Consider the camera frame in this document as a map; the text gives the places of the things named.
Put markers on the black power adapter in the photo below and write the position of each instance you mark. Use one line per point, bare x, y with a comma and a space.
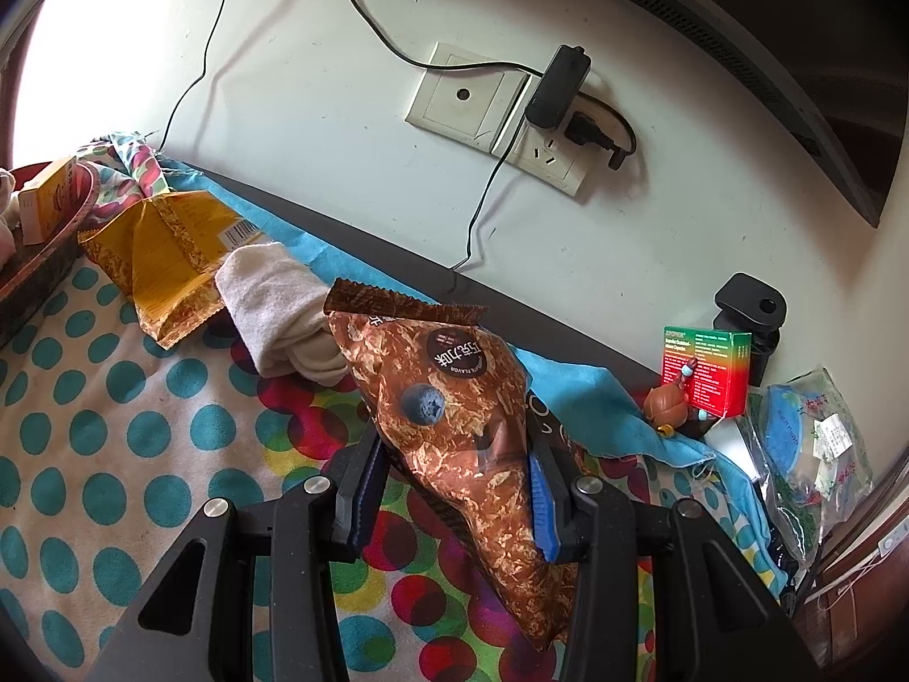
557, 85

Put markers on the floral cloth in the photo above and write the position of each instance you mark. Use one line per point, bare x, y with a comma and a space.
135, 170

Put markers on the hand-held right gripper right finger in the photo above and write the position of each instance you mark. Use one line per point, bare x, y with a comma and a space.
547, 511

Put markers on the rolled white socks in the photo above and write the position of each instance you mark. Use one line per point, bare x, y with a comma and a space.
270, 298

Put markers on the yellow snack bag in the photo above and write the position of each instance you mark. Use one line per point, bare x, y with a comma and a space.
163, 256

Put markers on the grey flat card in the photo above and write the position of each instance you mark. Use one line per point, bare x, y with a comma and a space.
731, 444

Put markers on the black plug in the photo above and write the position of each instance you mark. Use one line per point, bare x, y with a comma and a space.
589, 131

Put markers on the black clamp mount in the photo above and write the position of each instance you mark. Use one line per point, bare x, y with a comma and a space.
749, 305

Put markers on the tall yellow carton box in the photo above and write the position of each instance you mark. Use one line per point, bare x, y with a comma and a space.
60, 192

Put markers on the brown snack bag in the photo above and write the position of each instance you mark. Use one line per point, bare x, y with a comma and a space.
454, 405

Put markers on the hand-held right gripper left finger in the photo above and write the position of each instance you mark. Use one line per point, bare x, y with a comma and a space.
366, 497

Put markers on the green and red box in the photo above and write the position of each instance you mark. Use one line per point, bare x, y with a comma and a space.
710, 369

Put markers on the white power outlet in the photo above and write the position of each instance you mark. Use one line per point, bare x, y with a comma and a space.
554, 163

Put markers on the polka dot blanket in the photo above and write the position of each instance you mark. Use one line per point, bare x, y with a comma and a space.
106, 440

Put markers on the white wall plate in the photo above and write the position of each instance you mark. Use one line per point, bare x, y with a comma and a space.
461, 96

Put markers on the red basket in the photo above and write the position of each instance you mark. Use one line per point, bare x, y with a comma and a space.
42, 270

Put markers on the blue cloth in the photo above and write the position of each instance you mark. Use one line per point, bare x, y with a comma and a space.
603, 398

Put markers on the brown toy figure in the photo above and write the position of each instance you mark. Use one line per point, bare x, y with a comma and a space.
667, 405

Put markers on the clear plastic bag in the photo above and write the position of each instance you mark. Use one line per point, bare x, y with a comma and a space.
802, 440

